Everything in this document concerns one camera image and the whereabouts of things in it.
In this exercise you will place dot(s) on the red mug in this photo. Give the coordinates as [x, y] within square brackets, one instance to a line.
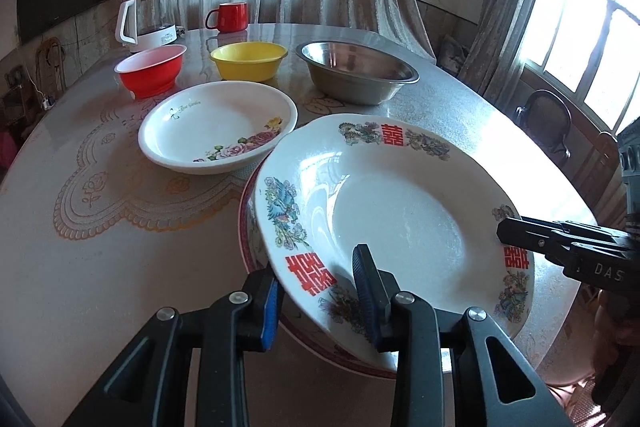
[232, 18]

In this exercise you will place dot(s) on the yellow plastic bowl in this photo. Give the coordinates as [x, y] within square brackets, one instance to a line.
[247, 67]

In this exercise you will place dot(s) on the white floral plate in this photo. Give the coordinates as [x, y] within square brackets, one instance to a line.
[210, 132]

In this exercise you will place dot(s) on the lace-pattern table cover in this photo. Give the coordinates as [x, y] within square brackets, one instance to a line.
[100, 257]

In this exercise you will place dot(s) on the stainless steel bowl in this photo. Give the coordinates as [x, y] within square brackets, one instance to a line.
[350, 87]

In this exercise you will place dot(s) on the barred window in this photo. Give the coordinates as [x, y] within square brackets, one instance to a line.
[585, 32]

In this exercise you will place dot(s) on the red plastic bowl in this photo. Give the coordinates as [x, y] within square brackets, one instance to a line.
[150, 79]

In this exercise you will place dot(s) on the white glass electric kettle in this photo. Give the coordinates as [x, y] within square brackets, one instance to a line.
[160, 39]

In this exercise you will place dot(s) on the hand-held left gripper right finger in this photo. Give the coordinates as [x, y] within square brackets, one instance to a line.
[365, 297]

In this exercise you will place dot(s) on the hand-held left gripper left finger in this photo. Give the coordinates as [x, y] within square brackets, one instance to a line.
[270, 317]

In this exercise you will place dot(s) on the white plate with red characters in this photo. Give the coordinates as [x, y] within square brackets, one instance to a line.
[400, 207]

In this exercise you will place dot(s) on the brown wooden chair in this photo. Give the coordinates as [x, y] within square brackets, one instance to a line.
[50, 57]

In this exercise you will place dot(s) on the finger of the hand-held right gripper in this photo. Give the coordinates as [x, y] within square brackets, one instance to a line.
[520, 232]
[595, 248]

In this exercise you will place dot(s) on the dark round-back chair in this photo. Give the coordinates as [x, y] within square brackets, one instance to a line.
[542, 117]

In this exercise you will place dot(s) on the pink-rimmed plate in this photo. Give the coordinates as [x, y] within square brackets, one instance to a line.
[304, 343]

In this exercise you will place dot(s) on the white power strip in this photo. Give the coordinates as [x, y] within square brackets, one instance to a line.
[48, 103]

